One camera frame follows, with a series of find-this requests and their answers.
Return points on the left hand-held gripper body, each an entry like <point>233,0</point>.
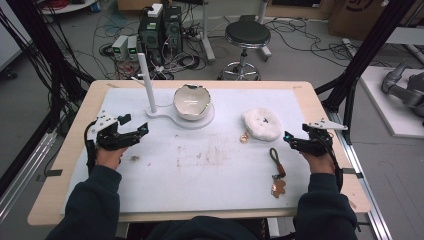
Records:
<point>110,138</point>

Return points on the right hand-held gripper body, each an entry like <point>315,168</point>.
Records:
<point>315,145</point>

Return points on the person's left hand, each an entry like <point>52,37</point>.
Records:
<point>108,158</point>

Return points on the person's right hand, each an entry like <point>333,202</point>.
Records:
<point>321,165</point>

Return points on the white stand with pole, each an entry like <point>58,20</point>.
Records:
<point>149,86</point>

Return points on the black tape strip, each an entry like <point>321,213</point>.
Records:
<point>352,172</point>
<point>53,173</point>

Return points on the white eggshell-shaped bowl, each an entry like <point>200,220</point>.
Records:
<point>191,103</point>

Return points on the grey power supply unit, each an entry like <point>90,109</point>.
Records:
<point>132,48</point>
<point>120,46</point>

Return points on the white base board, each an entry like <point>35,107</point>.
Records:
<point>383,106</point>

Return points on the white table mat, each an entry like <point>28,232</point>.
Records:
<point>206,180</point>

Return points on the black computer tower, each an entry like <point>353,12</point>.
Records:
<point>150,40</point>
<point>172,30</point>

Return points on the black round stool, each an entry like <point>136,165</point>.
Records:
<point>247,35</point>

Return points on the white power strip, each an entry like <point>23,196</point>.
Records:
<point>155,10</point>

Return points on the white metal stand leg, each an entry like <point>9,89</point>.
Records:
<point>207,36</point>

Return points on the person's dark clothed body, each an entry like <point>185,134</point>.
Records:
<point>200,230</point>

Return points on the brown cardboard box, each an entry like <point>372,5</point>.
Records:
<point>363,16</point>

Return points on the aluminium rail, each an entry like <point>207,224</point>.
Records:
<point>363,186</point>
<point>23,176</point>

